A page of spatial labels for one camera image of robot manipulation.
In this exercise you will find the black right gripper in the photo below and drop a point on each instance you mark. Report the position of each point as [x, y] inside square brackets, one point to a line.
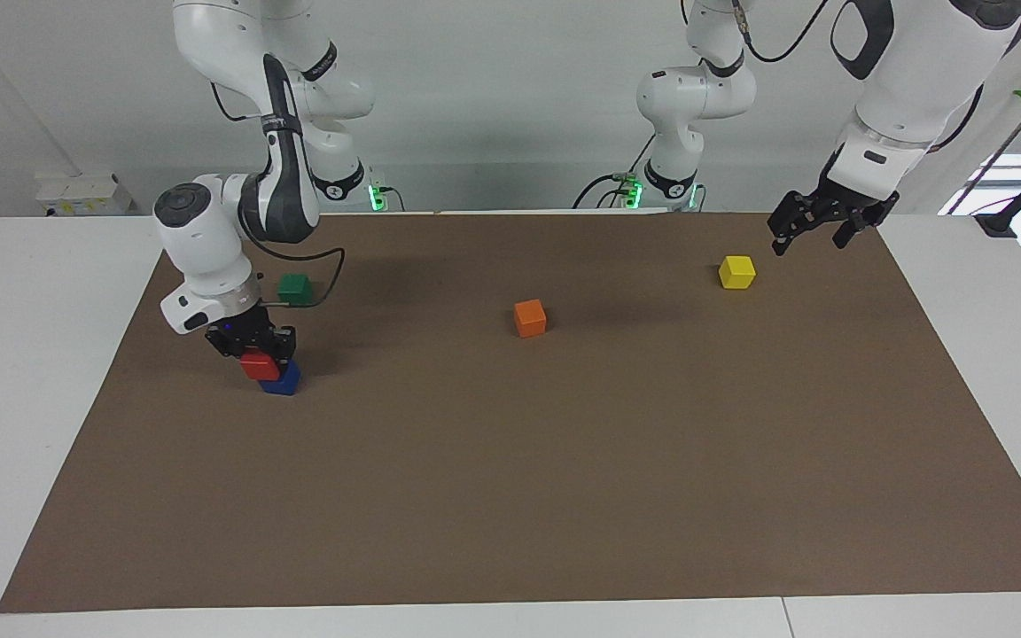
[245, 330]

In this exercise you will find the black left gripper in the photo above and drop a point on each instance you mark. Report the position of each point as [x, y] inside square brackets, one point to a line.
[856, 199]

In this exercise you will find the red block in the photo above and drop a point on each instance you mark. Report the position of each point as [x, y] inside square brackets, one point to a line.
[260, 366]

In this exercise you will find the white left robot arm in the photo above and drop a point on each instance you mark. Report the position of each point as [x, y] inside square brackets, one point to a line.
[697, 93]

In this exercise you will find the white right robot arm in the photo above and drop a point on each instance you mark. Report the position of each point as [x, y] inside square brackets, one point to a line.
[209, 239]

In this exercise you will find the blue block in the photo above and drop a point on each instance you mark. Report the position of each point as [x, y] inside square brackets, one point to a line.
[284, 383]

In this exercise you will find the green block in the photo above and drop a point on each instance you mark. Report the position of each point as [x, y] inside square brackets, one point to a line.
[294, 289]

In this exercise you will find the yellow block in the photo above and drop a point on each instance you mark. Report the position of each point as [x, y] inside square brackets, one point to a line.
[736, 273]

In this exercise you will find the orange block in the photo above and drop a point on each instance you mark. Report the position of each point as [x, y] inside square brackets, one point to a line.
[530, 319]

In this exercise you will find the white box with yellow label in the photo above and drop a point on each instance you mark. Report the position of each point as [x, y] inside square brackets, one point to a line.
[81, 193]

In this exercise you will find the brown table mat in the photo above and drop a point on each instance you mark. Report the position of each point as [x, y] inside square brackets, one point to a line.
[510, 478]

